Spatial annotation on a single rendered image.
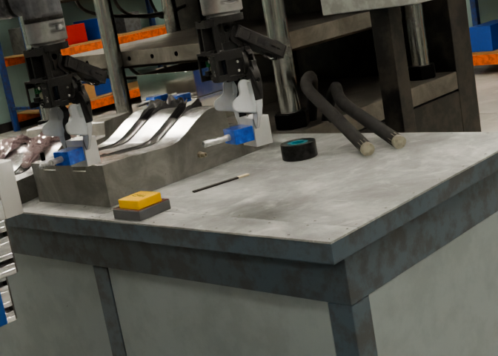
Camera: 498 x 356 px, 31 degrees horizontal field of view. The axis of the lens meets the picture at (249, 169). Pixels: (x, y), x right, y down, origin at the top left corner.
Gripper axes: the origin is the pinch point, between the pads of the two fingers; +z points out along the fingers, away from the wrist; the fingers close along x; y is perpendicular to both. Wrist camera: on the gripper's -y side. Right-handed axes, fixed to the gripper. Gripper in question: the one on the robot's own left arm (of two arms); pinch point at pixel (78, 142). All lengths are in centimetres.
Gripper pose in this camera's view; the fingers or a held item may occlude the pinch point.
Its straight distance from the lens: 178.1
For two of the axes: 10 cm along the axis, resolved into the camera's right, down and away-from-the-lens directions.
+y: -5.9, 2.7, -7.6
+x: 7.9, 0.0, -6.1
